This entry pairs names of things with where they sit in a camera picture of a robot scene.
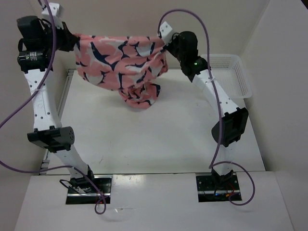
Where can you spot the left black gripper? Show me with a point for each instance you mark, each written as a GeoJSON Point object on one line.
{"type": "Point", "coordinates": [69, 39]}

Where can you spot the pink shark print shorts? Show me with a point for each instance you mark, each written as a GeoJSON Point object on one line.
{"type": "Point", "coordinates": [127, 65]}

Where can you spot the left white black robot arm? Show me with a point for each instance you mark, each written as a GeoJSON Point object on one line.
{"type": "Point", "coordinates": [35, 52]}

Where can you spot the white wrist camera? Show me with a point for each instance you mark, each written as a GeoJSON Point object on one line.
{"type": "Point", "coordinates": [165, 31]}
{"type": "Point", "coordinates": [56, 10]}

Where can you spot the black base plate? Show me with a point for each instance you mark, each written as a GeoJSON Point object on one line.
{"type": "Point", "coordinates": [86, 193]}
{"type": "Point", "coordinates": [208, 192]}

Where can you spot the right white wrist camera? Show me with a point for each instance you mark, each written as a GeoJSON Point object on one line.
{"type": "Point", "coordinates": [165, 31]}

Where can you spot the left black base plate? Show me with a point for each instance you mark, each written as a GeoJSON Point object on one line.
{"type": "Point", "coordinates": [86, 193]}

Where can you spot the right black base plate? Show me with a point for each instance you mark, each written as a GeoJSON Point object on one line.
{"type": "Point", "coordinates": [208, 192]}

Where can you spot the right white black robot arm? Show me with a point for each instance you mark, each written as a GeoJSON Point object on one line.
{"type": "Point", "coordinates": [232, 119]}

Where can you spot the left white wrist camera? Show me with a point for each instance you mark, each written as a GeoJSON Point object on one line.
{"type": "Point", "coordinates": [56, 10]}

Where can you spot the white plastic mesh basket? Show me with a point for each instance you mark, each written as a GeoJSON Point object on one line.
{"type": "Point", "coordinates": [229, 71]}

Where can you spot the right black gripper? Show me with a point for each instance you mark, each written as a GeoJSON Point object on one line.
{"type": "Point", "coordinates": [175, 38]}

